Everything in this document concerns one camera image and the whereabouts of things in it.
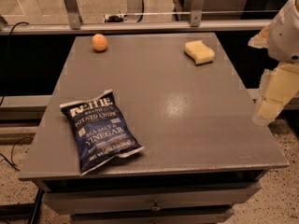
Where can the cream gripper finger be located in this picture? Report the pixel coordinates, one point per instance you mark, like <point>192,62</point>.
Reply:
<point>277,88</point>
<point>260,41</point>

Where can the blue potato chip bag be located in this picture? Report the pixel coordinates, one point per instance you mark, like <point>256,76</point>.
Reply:
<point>100,131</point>

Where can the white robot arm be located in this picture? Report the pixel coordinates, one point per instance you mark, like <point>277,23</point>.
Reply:
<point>283,37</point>

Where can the yellow sponge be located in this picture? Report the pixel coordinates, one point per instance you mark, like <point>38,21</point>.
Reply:
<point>199,52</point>

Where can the white power strip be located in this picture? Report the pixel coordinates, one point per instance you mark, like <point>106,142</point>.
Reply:
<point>114,18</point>

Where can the orange fruit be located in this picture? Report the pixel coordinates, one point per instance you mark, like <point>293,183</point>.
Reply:
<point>99,42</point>

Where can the metal drawer knob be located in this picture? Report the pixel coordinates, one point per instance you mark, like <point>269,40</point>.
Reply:
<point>155,208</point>

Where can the grey cabinet drawer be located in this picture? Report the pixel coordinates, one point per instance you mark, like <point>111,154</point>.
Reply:
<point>118,200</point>

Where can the metal railing frame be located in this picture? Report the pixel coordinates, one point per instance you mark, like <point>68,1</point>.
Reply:
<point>50,17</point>

